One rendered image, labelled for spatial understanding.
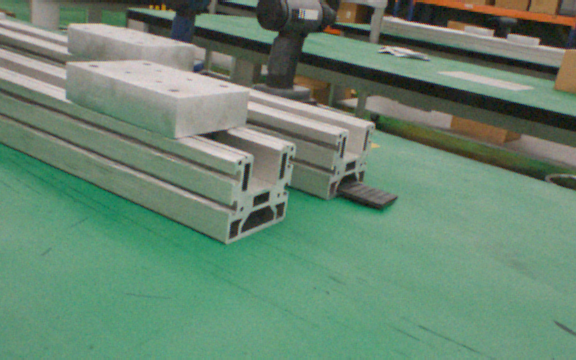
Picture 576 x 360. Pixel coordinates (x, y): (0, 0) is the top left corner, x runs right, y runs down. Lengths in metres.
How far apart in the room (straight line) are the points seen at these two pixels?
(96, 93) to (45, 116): 0.10
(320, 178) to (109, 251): 0.28
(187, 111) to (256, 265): 0.16
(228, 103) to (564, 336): 0.38
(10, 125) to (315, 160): 0.37
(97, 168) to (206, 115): 0.14
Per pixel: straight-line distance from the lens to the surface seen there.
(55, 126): 0.71
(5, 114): 0.80
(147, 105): 0.58
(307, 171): 0.71
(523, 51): 3.92
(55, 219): 0.59
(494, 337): 0.51
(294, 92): 1.01
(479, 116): 2.04
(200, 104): 0.58
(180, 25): 1.11
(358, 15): 11.98
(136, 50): 0.87
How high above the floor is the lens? 1.02
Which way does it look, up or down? 19 degrees down
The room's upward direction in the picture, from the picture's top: 9 degrees clockwise
